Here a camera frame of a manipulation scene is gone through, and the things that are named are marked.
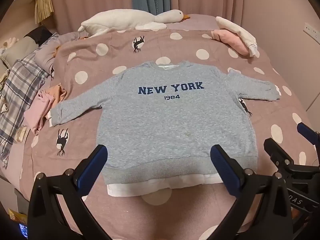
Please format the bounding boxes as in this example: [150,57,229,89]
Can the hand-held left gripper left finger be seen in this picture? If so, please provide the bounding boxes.
[27,144,113,240]

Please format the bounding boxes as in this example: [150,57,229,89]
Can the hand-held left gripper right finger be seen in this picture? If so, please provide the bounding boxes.
[210,144,293,240]

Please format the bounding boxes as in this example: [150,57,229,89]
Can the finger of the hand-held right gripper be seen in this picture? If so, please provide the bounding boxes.
[297,122,320,147]
[264,138,299,172]

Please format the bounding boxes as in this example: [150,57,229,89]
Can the grey printed sweatshirt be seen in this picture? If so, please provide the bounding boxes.
[50,60,281,197]

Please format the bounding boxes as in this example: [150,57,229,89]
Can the pink garment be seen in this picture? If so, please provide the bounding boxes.
[24,90,56,136]

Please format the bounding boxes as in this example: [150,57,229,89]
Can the small clear bottle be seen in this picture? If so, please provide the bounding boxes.
[16,126,28,143]

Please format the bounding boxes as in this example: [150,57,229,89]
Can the orange garment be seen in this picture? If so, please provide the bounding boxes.
[41,83,68,106]

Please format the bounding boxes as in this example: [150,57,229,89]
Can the yellow packet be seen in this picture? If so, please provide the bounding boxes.
[9,209,27,225]

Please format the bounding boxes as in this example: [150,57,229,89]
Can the plaid blanket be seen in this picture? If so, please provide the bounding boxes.
[0,52,50,168]

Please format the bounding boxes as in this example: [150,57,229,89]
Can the pink dotted duvet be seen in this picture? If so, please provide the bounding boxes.
[4,14,319,240]

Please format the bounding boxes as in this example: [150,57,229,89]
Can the lilac grey quilt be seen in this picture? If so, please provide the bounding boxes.
[34,31,84,73]

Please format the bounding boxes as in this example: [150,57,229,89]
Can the grey pillow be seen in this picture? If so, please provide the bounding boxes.
[0,36,40,68]

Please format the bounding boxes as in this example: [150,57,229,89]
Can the dark pillow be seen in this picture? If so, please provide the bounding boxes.
[26,26,53,44]

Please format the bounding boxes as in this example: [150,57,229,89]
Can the white goose plush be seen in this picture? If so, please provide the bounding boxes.
[77,9,191,37]

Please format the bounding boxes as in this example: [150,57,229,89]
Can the fringed striped cloth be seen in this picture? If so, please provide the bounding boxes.
[34,0,54,24]

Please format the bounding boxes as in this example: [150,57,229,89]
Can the white wall socket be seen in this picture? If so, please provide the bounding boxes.
[303,22,319,39]

